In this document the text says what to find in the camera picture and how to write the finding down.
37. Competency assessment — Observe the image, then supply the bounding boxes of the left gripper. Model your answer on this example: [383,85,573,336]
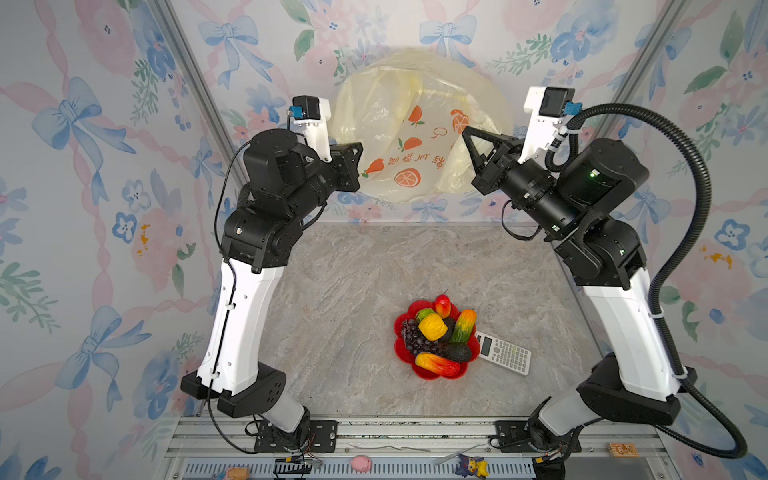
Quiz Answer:
[289,144,363,231]

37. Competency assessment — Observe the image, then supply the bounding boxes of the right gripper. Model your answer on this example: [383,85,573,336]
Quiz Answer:
[462,132,572,246]

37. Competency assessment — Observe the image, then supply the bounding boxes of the yellow plastic bag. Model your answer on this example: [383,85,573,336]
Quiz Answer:
[329,49,513,203]

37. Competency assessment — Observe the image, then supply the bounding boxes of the red flower-shaped bowl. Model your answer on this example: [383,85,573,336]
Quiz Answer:
[394,300,480,380]

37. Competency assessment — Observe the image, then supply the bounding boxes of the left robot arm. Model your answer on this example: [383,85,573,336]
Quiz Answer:
[180,129,363,451]

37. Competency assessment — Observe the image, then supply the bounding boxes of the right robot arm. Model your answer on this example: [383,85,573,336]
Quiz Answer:
[462,127,688,452]

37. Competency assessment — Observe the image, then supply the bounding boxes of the red apple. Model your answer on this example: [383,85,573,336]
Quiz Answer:
[433,294,453,319]

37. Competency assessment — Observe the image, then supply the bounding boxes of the yellow lemon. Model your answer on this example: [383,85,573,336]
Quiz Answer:
[419,313,448,342]

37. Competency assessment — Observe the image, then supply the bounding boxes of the purple grape bunch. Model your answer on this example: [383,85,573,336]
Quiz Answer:
[401,319,441,356]

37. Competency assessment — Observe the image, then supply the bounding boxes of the red yellow mango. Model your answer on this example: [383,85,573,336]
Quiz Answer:
[415,352,461,378]

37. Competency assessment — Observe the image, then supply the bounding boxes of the dark avocado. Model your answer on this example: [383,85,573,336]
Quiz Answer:
[440,343,473,364]

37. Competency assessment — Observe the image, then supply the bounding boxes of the white calculator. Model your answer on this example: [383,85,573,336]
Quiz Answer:
[475,332,532,376]

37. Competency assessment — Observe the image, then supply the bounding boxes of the pink pig toy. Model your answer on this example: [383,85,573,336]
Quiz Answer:
[350,455,373,473]

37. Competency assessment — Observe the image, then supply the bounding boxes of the purple yellow toy figure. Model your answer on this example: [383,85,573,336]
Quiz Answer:
[455,454,489,479]

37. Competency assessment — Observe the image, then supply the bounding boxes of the small wooden tag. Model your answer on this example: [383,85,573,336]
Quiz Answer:
[607,442,640,458]

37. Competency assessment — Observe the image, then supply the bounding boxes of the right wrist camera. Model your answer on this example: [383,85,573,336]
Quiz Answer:
[518,86,582,164]

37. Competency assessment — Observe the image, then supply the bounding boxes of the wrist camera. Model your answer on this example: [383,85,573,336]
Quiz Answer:
[518,86,582,164]
[289,95,332,163]

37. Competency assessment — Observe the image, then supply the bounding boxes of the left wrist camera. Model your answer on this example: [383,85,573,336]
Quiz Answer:
[289,95,332,163]

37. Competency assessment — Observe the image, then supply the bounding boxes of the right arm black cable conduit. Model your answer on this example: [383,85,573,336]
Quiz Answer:
[544,103,749,460]

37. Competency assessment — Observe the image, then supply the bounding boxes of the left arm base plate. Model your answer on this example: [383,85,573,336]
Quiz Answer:
[254,419,339,453]

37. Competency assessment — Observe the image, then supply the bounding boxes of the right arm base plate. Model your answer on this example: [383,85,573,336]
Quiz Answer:
[488,420,582,454]

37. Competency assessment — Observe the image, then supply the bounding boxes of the aluminium rail frame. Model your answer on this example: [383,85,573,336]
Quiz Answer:
[155,416,682,479]

